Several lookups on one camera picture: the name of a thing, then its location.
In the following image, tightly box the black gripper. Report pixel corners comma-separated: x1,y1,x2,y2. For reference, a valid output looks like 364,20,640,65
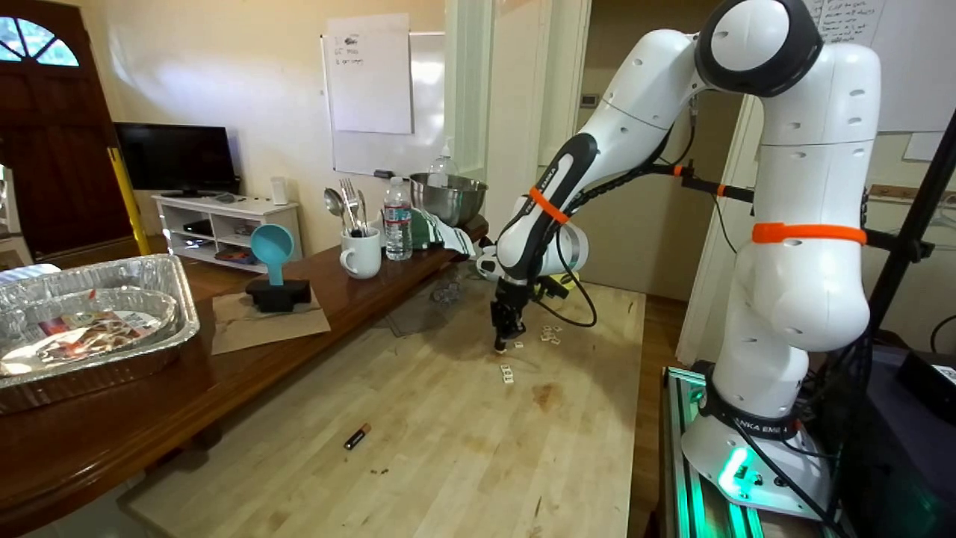
491,280,531,352

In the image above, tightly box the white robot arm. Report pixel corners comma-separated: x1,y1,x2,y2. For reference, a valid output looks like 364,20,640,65
491,0,881,519

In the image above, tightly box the green striped white towel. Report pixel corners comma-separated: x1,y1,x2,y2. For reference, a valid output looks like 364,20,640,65
412,205,478,259

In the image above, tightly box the steel mixing bowl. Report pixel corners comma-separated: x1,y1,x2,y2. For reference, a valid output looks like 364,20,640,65
410,172,488,223

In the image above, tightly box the clear plastic water bottle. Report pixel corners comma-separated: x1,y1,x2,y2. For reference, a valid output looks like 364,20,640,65
384,180,412,259

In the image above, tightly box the white ceramic mug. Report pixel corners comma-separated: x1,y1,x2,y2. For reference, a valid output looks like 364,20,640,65
342,231,384,280

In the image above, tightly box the small black object on table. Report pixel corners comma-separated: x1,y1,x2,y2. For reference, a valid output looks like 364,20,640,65
345,423,372,452

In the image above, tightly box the teal measuring cup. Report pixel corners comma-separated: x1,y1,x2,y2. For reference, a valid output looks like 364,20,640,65
252,223,295,287

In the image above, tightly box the brown paper sheet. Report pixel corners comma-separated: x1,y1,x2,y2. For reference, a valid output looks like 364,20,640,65
213,292,333,356

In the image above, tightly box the white shelf unit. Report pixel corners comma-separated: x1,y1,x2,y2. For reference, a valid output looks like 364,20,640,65
157,195,303,271

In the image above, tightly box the black flat screen monitor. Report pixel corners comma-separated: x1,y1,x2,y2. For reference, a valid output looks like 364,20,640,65
118,123,242,195

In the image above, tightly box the black equipment box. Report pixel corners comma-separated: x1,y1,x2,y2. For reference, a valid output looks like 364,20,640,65
818,340,956,538

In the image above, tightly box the aluminium foil tray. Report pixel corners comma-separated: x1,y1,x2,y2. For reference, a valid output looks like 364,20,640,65
0,255,200,389

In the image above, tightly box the dark wooden door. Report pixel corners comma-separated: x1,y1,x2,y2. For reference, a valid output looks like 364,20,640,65
0,0,131,255

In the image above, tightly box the green lit aluminium base rail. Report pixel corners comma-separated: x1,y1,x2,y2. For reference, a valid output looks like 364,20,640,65
663,368,805,538

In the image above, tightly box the white wall whiteboard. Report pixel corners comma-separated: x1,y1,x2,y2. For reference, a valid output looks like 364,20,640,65
324,14,445,175

